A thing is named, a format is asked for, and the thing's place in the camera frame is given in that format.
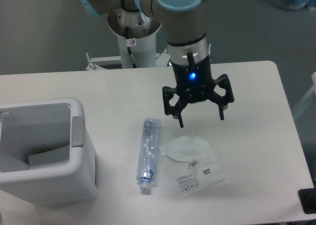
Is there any clear crushed plastic bottle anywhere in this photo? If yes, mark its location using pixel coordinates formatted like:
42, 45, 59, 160
136, 118, 161, 194

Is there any white plastic trash can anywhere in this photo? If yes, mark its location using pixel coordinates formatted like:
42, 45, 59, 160
0, 98, 98, 205

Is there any white furniture edge right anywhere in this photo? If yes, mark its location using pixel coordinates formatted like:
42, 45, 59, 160
292, 72, 316, 120

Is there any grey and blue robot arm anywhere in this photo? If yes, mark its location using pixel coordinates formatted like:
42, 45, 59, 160
81, 0, 234, 120

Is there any white plastic packaging bag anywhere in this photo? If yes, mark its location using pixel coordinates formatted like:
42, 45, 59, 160
159, 136, 225, 198

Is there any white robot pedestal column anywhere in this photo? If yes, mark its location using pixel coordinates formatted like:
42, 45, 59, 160
108, 8, 161, 69

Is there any black device at table edge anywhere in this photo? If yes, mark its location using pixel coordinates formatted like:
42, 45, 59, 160
298, 188, 316, 214

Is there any white metal base frame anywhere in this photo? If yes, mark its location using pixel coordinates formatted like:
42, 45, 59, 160
85, 44, 212, 71

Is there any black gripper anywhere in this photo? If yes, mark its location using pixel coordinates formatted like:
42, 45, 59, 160
162, 56, 235, 129

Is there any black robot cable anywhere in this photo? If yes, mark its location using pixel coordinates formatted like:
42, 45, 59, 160
124, 26, 137, 69

